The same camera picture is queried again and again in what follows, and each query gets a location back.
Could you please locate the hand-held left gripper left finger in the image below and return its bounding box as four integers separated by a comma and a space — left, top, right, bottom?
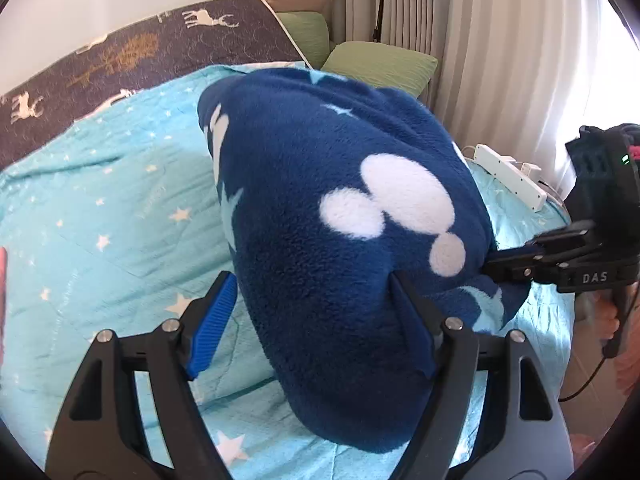
45, 270, 239, 480

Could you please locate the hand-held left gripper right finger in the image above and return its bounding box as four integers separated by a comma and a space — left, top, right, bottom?
387, 270, 576, 480

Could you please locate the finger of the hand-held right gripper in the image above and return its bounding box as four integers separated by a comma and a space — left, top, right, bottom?
522, 219, 599, 257
482, 251, 562, 287

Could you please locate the dark blue fleece garment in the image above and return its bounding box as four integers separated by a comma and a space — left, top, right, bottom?
196, 67, 526, 453

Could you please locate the person's right hand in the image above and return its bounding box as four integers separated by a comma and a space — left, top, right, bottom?
579, 294, 620, 342

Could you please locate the white power strip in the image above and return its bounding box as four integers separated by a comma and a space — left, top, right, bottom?
472, 144, 548, 212

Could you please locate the light blue star quilt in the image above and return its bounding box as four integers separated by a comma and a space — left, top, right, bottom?
0, 60, 576, 480

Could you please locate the white curtain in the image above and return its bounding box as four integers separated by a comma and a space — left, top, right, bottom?
312, 0, 626, 176

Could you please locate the green pillow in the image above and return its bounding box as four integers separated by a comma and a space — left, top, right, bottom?
321, 41, 438, 98
276, 11, 331, 68

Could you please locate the dark deer print mattress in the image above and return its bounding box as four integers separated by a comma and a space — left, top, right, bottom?
0, 0, 313, 171

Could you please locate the black cable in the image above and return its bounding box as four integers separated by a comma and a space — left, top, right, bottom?
557, 340, 615, 404

